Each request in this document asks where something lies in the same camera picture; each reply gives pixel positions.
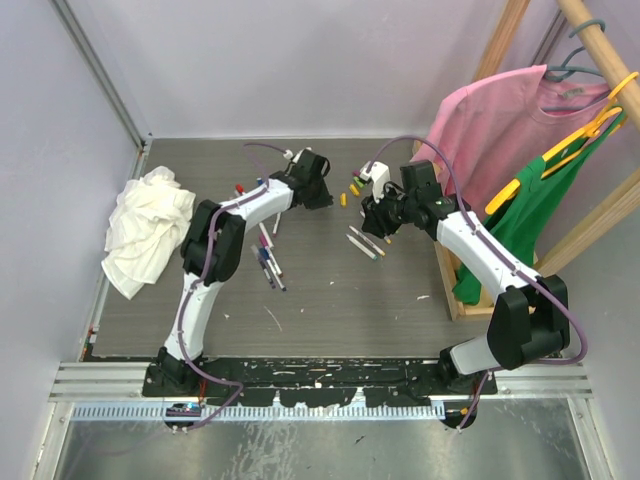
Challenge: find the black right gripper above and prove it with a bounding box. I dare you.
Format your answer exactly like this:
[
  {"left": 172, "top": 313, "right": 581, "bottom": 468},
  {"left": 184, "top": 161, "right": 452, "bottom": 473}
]
[{"left": 362, "top": 183, "right": 417, "bottom": 239}]

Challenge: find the teal ended white marker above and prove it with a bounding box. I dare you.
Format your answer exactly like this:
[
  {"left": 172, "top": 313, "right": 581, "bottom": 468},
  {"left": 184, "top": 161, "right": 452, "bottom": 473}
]
[{"left": 346, "top": 234, "right": 378, "bottom": 261}]

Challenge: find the blue ended white marker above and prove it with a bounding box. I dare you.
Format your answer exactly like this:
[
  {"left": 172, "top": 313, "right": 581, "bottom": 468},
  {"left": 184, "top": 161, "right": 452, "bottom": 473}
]
[{"left": 263, "top": 259, "right": 287, "bottom": 291}]

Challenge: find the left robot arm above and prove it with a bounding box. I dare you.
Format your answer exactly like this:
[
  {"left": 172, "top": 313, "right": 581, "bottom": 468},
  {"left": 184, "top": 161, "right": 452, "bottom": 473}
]
[{"left": 145, "top": 148, "right": 333, "bottom": 396}]

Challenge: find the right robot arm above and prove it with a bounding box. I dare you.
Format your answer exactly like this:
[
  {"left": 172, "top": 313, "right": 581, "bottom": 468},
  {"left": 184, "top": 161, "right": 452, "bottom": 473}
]
[{"left": 358, "top": 162, "right": 570, "bottom": 394}]

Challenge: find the green tank top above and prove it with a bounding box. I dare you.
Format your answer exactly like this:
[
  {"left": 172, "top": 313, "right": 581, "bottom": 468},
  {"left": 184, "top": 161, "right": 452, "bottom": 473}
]
[{"left": 452, "top": 107, "right": 631, "bottom": 305}]

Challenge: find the pink t-shirt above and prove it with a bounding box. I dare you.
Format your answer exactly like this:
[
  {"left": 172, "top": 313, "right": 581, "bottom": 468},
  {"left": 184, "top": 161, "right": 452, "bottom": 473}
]
[{"left": 426, "top": 65, "right": 610, "bottom": 218}]

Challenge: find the white crumpled cloth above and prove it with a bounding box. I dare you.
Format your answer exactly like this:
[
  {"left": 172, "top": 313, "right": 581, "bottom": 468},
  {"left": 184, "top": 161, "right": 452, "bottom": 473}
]
[{"left": 101, "top": 166, "right": 196, "bottom": 300}]

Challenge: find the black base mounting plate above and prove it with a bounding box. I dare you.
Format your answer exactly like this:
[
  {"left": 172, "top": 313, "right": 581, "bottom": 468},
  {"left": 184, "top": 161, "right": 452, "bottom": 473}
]
[{"left": 142, "top": 357, "right": 497, "bottom": 408}]

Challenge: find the grey-blue clothes hanger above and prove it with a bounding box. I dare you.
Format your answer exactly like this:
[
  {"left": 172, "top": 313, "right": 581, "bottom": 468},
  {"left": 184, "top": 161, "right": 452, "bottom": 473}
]
[{"left": 543, "top": 18, "right": 606, "bottom": 85}]

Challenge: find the yellow clothes hanger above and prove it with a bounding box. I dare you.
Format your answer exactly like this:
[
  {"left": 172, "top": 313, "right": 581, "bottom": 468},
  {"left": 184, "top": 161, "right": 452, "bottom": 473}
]
[{"left": 485, "top": 72, "right": 639, "bottom": 215}]

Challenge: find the wooden hanging rod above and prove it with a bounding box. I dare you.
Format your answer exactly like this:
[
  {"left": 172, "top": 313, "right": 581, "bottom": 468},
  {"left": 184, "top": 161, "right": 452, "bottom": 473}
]
[{"left": 556, "top": 0, "right": 639, "bottom": 129}]

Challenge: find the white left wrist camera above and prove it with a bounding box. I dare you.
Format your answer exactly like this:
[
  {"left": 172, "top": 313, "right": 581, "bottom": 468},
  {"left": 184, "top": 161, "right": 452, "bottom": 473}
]
[{"left": 282, "top": 147, "right": 312, "bottom": 164}]

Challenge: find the wooden clothes rack frame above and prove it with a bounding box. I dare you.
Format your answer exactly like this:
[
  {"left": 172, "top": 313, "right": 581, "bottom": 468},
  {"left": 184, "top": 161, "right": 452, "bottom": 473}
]
[{"left": 412, "top": 0, "right": 640, "bottom": 323}]

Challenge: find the white slotted cable duct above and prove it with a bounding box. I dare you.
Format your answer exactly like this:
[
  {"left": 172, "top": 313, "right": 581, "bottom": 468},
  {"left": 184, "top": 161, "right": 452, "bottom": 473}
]
[{"left": 70, "top": 401, "right": 445, "bottom": 422}]

